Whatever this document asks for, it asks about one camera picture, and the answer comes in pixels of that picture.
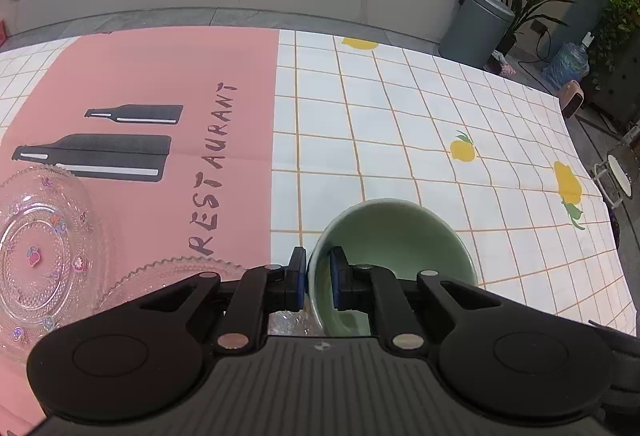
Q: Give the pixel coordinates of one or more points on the clear glass plate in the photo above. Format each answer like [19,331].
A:
[165,268]
[45,256]

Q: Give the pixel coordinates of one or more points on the grey trash bin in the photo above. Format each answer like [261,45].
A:
[475,28]

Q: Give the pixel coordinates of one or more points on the blue water jug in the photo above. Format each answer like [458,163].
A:
[567,66]

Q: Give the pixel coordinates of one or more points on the green ceramic bowl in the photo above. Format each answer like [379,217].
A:
[400,236]

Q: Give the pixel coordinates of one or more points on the pink space heater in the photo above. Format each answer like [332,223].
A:
[572,98]

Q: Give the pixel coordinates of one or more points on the pink printed placemat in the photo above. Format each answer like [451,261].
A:
[150,66]

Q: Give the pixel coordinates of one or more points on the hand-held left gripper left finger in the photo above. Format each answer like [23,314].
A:
[299,277]

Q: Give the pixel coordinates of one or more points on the white round stool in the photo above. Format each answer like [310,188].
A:
[620,173]

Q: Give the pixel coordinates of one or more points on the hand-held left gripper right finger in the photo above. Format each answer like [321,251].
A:
[336,277]

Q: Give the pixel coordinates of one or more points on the potted long-leaf plant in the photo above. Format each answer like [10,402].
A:
[520,1]

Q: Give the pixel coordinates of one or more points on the leafy green plant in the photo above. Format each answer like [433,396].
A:
[620,41]

